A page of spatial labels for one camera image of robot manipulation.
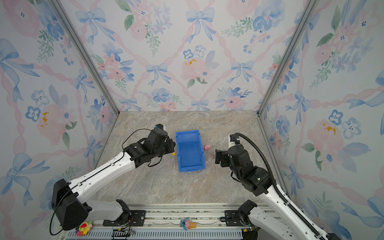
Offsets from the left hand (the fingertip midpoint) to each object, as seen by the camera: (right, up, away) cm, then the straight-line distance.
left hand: (176, 143), depth 78 cm
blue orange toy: (+6, -38, -7) cm, 39 cm away
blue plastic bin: (+7, -9, +23) cm, 26 cm away
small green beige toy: (+22, -10, +19) cm, 31 cm away
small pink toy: (+17, -5, +20) cm, 27 cm away
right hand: (+24, -3, -5) cm, 25 cm away
